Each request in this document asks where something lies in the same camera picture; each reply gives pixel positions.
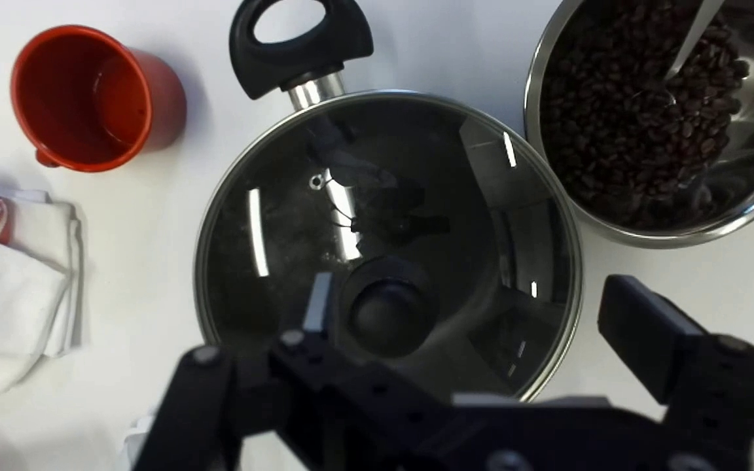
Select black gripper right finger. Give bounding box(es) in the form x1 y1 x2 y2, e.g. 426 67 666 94
596 271 754 471

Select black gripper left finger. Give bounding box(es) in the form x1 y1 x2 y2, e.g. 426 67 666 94
130 270 337 471

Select glass pot lid black knob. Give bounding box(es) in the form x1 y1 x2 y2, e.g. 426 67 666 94
197 89 582 402

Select black cooking pot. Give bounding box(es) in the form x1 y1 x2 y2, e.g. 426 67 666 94
190 0 587 408

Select white folded cloth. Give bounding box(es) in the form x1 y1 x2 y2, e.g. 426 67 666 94
0 181 87 391

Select dark coffee beans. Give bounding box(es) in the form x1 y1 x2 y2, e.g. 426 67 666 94
540 0 754 230

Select red plastic cup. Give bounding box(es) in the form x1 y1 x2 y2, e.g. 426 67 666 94
8 24 188 175

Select metal spoon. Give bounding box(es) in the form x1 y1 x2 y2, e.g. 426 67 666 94
663 0 728 82

